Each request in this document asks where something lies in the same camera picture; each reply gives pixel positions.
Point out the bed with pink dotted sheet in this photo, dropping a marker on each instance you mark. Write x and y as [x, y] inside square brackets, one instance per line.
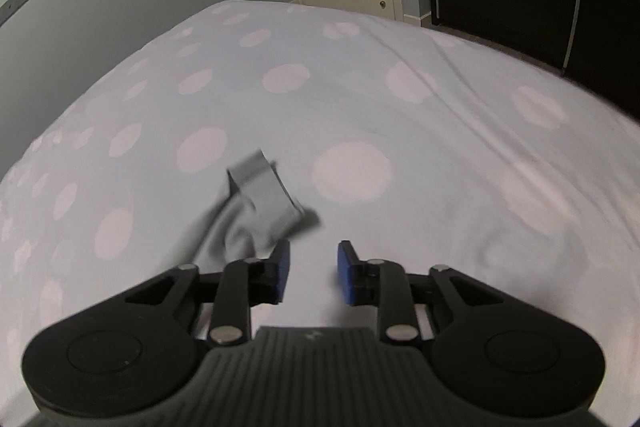
[400, 147]

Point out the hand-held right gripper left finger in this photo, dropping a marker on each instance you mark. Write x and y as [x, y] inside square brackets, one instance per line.
[284, 267]

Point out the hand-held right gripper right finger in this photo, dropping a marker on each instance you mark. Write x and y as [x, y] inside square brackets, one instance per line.
[345, 272]

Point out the grey pants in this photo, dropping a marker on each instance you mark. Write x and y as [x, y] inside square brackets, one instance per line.
[240, 227]

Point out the grey wall plate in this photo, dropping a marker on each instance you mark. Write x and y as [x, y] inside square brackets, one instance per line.
[15, 4]

